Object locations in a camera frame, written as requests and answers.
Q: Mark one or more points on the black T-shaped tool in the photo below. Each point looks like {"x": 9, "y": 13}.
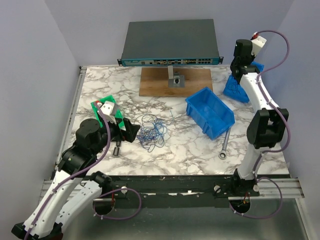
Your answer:
{"x": 118, "y": 144}

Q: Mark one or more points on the green plastic bin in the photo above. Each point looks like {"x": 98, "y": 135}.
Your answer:
{"x": 118, "y": 115}

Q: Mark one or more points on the silver ratchet wrench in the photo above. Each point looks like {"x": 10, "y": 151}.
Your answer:
{"x": 223, "y": 153}

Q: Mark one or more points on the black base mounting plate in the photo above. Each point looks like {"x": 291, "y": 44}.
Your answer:
{"x": 173, "y": 191}

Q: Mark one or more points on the aluminium frame rail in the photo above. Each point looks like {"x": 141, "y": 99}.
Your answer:
{"x": 60, "y": 204}

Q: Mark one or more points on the grey metal bracket fixture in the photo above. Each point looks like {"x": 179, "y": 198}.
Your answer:
{"x": 175, "y": 79}

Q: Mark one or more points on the grey network switch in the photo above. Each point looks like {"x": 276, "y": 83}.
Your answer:
{"x": 171, "y": 43}

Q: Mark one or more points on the near blue plastic bin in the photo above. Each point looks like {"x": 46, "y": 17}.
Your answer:
{"x": 210, "y": 113}

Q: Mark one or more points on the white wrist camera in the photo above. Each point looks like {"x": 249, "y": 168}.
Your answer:
{"x": 108, "y": 109}
{"x": 258, "y": 42}

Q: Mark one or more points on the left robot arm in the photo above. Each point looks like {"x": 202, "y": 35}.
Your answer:
{"x": 57, "y": 208}

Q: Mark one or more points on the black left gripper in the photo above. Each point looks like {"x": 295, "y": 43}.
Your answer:
{"x": 130, "y": 132}

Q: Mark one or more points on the far blue plastic bin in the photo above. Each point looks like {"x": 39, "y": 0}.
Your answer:
{"x": 233, "y": 87}

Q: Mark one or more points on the blue plastic bin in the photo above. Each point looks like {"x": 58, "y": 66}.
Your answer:
{"x": 233, "y": 87}
{"x": 210, "y": 113}

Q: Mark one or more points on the small metal cylinder socket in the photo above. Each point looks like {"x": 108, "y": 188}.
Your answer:
{"x": 116, "y": 151}

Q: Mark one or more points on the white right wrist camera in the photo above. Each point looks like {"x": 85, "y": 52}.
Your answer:
{"x": 258, "y": 42}

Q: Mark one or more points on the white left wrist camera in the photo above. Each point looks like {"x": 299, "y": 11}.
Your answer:
{"x": 108, "y": 109}

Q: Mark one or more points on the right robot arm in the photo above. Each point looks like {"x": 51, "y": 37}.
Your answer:
{"x": 267, "y": 126}

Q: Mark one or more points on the brown wooden board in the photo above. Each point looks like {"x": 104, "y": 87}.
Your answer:
{"x": 154, "y": 82}

